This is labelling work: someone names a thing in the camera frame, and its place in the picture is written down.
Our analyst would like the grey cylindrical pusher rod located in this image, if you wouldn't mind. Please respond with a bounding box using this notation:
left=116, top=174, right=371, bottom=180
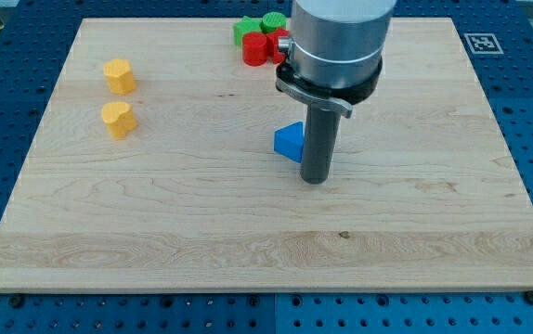
left=300, top=106, right=340, bottom=185

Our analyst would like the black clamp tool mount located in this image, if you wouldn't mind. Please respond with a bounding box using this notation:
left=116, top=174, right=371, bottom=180
left=275, top=36, right=383, bottom=119

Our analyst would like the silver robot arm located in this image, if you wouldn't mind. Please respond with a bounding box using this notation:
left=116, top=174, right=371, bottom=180
left=275, top=0, right=397, bottom=185

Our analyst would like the yellow heart block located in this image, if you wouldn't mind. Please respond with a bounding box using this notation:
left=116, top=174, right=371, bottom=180
left=101, top=101, right=137, bottom=140

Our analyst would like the red star block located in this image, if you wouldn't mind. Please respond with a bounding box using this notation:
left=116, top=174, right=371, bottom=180
left=266, top=28, right=289, bottom=64

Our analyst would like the blue triangle block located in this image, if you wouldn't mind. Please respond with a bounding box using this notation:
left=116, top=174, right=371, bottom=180
left=274, top=122, right=304, bottom=162

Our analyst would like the red cylinder block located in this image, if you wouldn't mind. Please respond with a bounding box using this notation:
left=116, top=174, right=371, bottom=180
left=241, top=32, right=268, bottom=67

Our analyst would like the green cylinder block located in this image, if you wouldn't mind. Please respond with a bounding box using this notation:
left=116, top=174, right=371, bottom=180
left=260, top=11, right=287, bottom=33

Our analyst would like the green star block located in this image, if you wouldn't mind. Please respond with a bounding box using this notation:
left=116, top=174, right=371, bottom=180
left=232, top=16, right=262, bottom=46

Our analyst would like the wooden board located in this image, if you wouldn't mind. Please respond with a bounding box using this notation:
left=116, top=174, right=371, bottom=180
left=0, top=18, right=533, bottom=294

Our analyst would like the yellow pentagon block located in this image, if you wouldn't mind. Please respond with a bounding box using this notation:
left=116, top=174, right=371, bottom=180
left=103, top=58, right=137, bottom=95

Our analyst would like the white fiducial marker tag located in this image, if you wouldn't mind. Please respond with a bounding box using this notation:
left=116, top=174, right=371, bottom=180
left=464, top=32, right=503, bottom=55

